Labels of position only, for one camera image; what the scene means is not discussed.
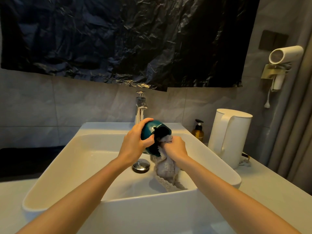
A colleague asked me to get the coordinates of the person's right hand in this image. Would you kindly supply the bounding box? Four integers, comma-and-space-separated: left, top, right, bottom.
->
160, 136, 189, 163

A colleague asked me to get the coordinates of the person's left hand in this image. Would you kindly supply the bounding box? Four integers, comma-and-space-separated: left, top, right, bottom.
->
118, 118, 155, 166

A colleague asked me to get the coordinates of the teal bowl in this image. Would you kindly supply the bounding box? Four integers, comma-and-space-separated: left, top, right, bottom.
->
141, 119, 172, 157

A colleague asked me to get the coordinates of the grey knitted cloth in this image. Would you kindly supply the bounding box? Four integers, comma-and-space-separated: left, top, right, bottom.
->
149, 135, 189, 193

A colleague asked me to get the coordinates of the person's right forearm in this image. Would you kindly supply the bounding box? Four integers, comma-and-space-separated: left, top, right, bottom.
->
176, 155, 302, 234

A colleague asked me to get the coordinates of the person's left forearm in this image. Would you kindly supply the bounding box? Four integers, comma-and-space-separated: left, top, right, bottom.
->
16, 155, 134, 234

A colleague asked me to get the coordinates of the chrome drain stopper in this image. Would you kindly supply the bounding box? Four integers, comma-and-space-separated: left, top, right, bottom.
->
132, 158, 150, 174

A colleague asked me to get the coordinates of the amber pump soap bottle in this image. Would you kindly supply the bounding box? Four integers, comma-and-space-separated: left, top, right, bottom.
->
191, 119, 205, 143

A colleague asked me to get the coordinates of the chrome faucet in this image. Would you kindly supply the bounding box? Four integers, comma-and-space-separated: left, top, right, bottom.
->
135, 91, 149, 125

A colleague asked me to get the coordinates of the white ceramic sink basin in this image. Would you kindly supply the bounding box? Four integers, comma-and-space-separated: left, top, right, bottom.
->
22, 122, 242, 234

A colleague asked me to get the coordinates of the white electric kettle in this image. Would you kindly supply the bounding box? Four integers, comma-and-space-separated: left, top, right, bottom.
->
207, 109, 253, 170

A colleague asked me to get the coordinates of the black plastic sheet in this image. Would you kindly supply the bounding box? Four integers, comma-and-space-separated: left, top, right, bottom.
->
0, 0, 261, 92

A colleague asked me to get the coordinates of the gold hair dryer holder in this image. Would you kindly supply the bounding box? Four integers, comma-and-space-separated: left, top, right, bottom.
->
261, 63, 292, 80

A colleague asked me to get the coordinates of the white hair dryer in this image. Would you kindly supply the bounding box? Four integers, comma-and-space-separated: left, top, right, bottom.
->
269, 45, 304, 91

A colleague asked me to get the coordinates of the white hair dryer cord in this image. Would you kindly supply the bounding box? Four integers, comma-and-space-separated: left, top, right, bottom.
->
264, 86, 275, 109

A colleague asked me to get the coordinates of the dark wall switch panel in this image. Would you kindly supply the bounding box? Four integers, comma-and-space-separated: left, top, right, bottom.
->
258, 30, 289, 52

